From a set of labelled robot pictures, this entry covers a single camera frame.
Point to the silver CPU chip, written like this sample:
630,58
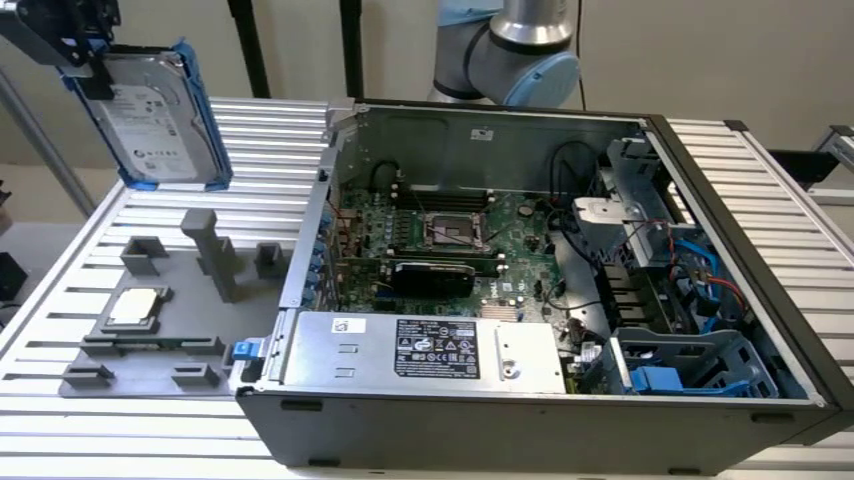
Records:
135,306

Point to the hard disk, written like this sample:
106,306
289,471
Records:
157,120

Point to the CPU socket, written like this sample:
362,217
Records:
455,229

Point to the black table corner cap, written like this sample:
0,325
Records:
737,125

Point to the black graphics card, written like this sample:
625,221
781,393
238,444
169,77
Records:
433,280

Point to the black stand pole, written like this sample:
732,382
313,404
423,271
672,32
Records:
250,50
351,50

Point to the silver drive bay bracket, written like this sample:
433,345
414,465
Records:
601,215

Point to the black box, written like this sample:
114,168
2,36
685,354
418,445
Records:
10,277

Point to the aluminium profile frame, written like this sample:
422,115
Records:
834,145

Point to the green motherboard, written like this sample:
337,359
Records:
527,265

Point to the blue case latch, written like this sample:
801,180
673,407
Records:
247,350

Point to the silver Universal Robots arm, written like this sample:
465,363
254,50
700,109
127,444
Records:
481,60

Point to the open black PC case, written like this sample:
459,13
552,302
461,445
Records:
467,430

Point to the grey parts rack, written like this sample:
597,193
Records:
187,320

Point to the aluminium frame bar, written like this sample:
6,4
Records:
40,140

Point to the white case label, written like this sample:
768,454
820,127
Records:
482,134

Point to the small silver heatsink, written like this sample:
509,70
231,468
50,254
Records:
501,313

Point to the silver power supply unit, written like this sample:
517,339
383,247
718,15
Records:
374,355

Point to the grey disk bay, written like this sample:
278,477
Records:
708,350

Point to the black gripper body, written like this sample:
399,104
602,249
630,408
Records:
96,22

